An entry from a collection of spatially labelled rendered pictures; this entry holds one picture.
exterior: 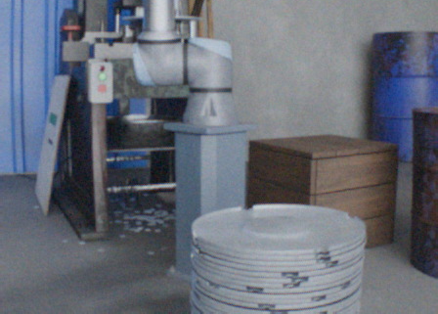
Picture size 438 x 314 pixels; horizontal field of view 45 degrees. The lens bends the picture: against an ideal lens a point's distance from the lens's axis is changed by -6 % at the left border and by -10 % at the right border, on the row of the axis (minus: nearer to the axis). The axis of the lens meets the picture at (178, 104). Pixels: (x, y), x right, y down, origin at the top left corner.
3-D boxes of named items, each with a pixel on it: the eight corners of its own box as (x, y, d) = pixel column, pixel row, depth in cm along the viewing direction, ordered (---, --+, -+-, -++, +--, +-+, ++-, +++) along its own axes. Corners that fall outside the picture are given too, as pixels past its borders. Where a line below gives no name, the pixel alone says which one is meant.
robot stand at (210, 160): (254, 276, 155) (258, 123, 152) (206, 292, 143) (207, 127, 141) (211, 261, 169) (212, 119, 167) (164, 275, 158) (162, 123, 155)
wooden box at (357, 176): (394, 243, 178) (399, 144, 177) (307, 262, 164) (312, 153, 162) (327, 218, 215) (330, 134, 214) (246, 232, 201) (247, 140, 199)
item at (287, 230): (313, 202, 107) (313, 199, 107) (400, 239, 79) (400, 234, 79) (172, 216, 99) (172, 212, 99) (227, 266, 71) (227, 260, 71)
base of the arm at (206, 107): (249, 123, 153) (249, 87, 152) (208, 127, 143) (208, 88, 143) (212, 120, 164) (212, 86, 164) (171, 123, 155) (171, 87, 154)
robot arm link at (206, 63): (234, 87, 147) (233, 36, 146) (182, 87, 148) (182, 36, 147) (231, 86, 159) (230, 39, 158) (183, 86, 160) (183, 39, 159)
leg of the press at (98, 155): (112, 240, 193) (109, -16, 189) (81, 243, 189) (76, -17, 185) (70, 191, 280) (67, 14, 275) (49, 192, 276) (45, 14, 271)
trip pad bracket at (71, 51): (90, 94, 195) (89, 38, 193) (63, 94, 191) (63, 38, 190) (86, 93, 200) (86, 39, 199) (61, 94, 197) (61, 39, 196)
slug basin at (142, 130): (196, 145, 219) (196, 119, 218) (110, 149, 207) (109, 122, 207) (167, 136, 251) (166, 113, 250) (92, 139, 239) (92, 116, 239)
